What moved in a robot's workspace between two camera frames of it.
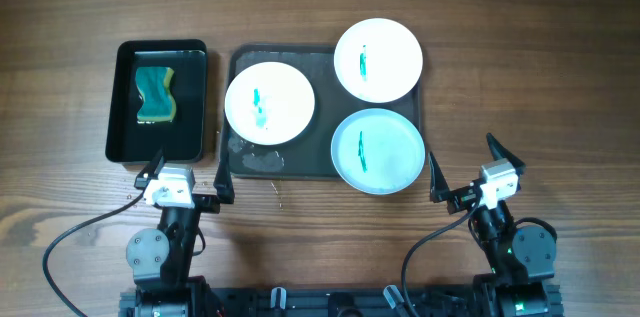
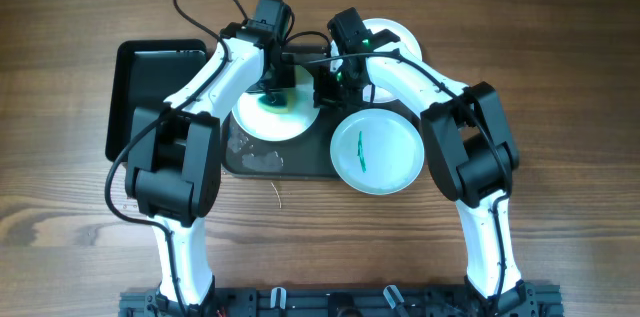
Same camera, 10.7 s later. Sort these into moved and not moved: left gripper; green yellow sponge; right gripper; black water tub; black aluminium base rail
Moved: green yellow sponge; left gripper; right gripper
Not moved: black water tub; black aluminium base rail
